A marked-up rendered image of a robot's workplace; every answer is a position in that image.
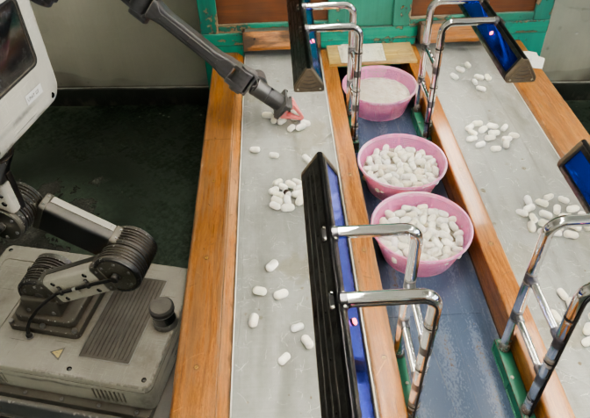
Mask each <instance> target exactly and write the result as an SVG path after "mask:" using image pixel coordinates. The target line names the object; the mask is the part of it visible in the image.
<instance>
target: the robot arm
mask: <svg viewBox="0 0 590 418"><path fill-rule="evenodd" d="M31 1H32V2H34V3H36V4H38V5H40V6H43V7H47V8H50V7H52V5H53V3H57V2H58V0H31ZM121 1H122V2H123V3H124V4H126V5H127V6H128V7H129V9H128V12H129V13H130V14H131V15H133V16H134V17H135V18H137V19H138V20H139V21H140V22H141V23H142V24H145V25H146V24H147V23H148V22H149V20H150V19H151V20H153V21H155V22H156V23H157V24H158V25H160V26H162V27H163V28H164V29H166V30H167V31H168V32H170V33H171V34H172V35H173V36H175V37H176V38H177V39H178V40H180V41H181V42H183V43H184V44H185V45H186V46H187V47H188V48H189V49H191V50H192V51H193V52H194V53H196V54H197V55H199V56H200V57H201V58H202V59H204V60H205V61H206V62H208V63H209V64H210V65H211V66H212V67H213V68H214V69H215V70H216V71H217V73H218V74H219V75H220V76H221V77H222V78H224V79H225V80H224V82H226V83H227V84H228V85H229V86H228V88H229V89H230V90H231V91H233V92H235V93H236V94H238V95H239V93H240V94H242V95H243V96H244V95H245V94H246V93H247V91H248V90H249V92H248V93H249V94H250V95H252V96H253V97H256V98H257V99H259V100H260V101H262V102H263V103H265V104H266V105H267V106H269V107H270V108H272V109H273V110H274V118H275V119H279V118H281V119H298V120H302V119H303V118H304V115H303V114H302V112H301V110H300V109H299V107H298V105H297V104H296V102H295V100H294V98H293V97H291V96H289V97H287V92H288V90H287V89H284V90H283V91H282V92H281V93H280V92H278V91H277V90H275V89H274V88H272V87H271V86H269V85H268V83H267V79H266V75H265V73H264V72H263V71H261V70H260V69H256V70H254V69H253V68H250V67H248V66H247V65H245V64H243V63H242V62H240V61H237V60H236V59H235V58H234V57H233V56H230V55H228V54H226V53H224V52H222V51H221V50H220V49H218V48H217V47H216V46H214V45H213V43H211V42H210V41H209V40H207V39H206V38H205V37H204V36H202V35H201V34H200V33H199V32H197V31H196V30H194V29H193V28H192V27H191V26H189V25H188V24H187V23H185V22H184V21H183V20H182V19H180V18H179V17H178V16H177V15H176V14H175V13H174V12H173V11H171V10H170V9H169V8H168V7H167V5H166V4H165V3H164V2H163V1H162V0H154V1H153V0H121ZM150 4H151V5H150ZM234 69H235V71H234ZM233 71H234V72H233ZM232 72H233V74H231V73H232ZM292 109H294V110H295V112H296V113H297V114H298V115H299V116H298V115H296V114H293V113H291V112H289V111H290V110H292Z"/></svg>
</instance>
